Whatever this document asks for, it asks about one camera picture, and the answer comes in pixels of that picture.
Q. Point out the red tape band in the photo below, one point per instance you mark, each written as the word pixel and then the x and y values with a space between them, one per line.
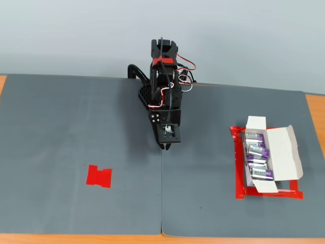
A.
pixel 166 61

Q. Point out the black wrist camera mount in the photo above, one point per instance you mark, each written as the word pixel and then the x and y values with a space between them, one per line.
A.
pixel 175 137

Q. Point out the grey table mat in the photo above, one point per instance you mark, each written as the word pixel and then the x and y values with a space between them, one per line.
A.
pixel 203 178
pixel 50 127

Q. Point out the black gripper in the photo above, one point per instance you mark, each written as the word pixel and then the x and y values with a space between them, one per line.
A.
pixel 155 118

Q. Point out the black table clamp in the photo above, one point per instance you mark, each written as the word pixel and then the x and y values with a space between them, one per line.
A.
pixel 134 69
pixel 190 76

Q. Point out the red tape frame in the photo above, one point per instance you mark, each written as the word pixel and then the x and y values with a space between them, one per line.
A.
pixel 238 165

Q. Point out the white cardboard box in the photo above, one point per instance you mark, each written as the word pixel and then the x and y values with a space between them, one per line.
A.
pixel 281 152

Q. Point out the purple silver battery pack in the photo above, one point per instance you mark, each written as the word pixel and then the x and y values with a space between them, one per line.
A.
pixel 261 174
pixel 256 164
pixel 254 138
pixel 257 151

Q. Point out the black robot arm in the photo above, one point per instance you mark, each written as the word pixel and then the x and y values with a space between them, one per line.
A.
pixel 155 49

